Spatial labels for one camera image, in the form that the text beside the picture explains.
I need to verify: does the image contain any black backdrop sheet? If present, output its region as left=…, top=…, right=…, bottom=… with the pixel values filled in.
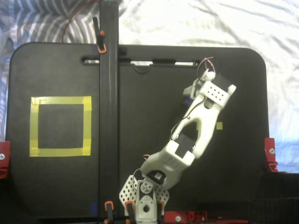
left=0, top=172, right=299, bottom=224

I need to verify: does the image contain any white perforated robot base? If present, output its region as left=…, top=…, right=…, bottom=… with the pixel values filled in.
left=119, top=174, right=171, bottom=217

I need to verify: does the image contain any yellow tape square outline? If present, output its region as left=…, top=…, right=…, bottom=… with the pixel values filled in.
left=29, top=96, right=92, bottom=157

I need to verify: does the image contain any blue white charger block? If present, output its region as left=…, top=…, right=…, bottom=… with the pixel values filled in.
left=183, top=92, right=193, bottom=107

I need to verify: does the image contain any red pole base bracket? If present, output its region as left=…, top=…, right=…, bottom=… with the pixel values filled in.
left=164, top=210, right=208, bottom=223

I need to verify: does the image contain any black flat bar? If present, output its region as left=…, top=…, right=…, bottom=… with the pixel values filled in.
left=99, top=0, right=120, bottom=219

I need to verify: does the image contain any thin red cable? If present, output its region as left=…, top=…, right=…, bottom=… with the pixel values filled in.
left=61, top=0, right=100, bottom=43

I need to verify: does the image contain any red corner clamp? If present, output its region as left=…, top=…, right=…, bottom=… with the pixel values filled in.
left=0, top=140, right=12, bottom=180
left=264, top=137, right=279, bottom=173

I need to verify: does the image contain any orange black bar clamp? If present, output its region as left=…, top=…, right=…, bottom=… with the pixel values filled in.
left=156, top=201, right=164, bottom=221
left=125, top=201, right=136, bottom=224
left=93, top=16, right=107, bottom=55
left=104, top=201, right=115, bottom=224

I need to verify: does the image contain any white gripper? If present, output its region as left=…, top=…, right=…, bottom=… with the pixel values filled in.
left=183, top=69, right=236, bottom=101

